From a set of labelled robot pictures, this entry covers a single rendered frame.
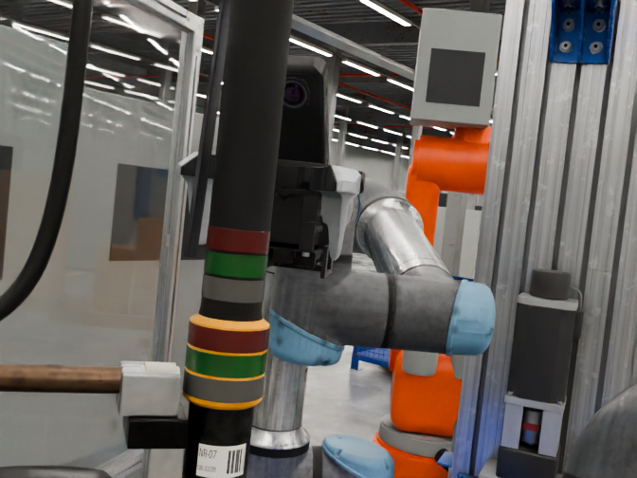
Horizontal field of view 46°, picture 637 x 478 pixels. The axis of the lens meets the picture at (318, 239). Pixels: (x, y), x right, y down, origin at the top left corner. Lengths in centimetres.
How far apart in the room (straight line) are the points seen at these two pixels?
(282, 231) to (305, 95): 10
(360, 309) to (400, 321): 4
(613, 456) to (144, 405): 49
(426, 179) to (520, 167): 317
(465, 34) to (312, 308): 375
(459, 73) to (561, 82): 310
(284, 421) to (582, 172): 60
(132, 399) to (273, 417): 76
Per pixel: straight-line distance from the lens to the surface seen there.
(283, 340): 72
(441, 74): 434
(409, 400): 434
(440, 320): 73
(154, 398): 40
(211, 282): 39
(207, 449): 41
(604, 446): 77
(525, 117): 126
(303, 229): 53
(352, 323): 72
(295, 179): 53
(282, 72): 40
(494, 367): 127
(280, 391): 113
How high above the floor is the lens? 164
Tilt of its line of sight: 3 degrees down
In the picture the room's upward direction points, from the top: 6 degrees clockwise
